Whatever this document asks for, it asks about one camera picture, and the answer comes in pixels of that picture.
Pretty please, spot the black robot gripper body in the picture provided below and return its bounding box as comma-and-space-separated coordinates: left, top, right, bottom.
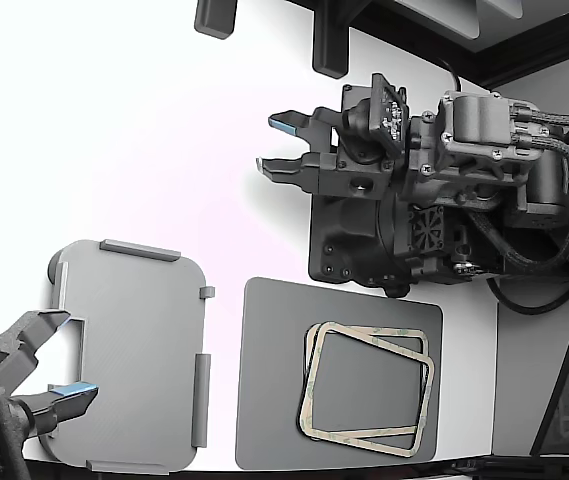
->
313, 84, 550, 204

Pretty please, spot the grey idle gripper finger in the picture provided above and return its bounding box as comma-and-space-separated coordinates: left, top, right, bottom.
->
11, 380, 101, 437
0, 308, 73, 397

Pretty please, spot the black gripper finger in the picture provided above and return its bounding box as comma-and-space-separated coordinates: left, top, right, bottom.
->
256, 152, 319, 192
266, 106, 339, 152

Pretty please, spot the tan rectangular frame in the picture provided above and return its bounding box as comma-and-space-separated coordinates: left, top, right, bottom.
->
304, 321, 431, 442
295, 322, 437, 459

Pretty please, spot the black six-joint robot arm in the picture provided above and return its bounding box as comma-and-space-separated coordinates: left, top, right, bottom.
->
307, 89, 569, 300

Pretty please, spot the black stand foot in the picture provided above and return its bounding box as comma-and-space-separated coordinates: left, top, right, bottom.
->
311, 0, 351, 80
193, 0, 239, 40

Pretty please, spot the dark grey flat mat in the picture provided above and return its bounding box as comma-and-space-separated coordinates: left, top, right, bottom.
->
234, 276, 445, 472

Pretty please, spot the thin black cable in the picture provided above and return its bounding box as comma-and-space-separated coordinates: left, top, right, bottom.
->
437, 56, 464, 94

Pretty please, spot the black gripper camera board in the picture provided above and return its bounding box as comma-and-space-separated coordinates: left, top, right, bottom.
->
341, 73, 411, 162

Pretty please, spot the grey frame holder plate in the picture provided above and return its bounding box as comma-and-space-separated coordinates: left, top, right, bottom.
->
46, 238, 216, 476

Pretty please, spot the black enclosure frame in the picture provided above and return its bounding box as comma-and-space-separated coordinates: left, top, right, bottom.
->
283, 0, 569, 91

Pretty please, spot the smooth black base cable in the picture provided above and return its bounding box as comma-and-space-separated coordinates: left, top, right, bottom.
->
485, 277, 569, 318

